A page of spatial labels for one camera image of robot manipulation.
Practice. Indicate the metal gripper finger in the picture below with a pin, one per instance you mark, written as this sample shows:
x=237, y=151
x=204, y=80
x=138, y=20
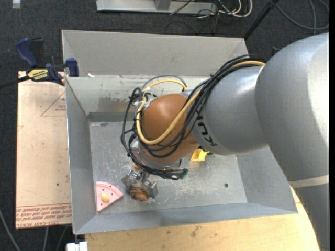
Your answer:
x=127, y=180
x=152, y=189

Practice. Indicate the brown cardboard board, red print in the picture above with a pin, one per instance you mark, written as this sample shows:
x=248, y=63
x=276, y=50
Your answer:
x=42, y=145

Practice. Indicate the brown striped toy food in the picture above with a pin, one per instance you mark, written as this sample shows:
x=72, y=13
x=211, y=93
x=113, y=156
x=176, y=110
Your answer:
x=138, y=193

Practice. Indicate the grey metal bin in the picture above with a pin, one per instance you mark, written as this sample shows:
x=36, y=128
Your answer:
x=157, y=56

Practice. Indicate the black cylinder on white bracket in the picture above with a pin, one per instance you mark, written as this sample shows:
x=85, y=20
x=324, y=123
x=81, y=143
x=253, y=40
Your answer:
x=173, y=171

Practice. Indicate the pink toy pizza slice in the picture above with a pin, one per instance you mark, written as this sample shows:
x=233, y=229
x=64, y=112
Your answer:
x=104, y=204

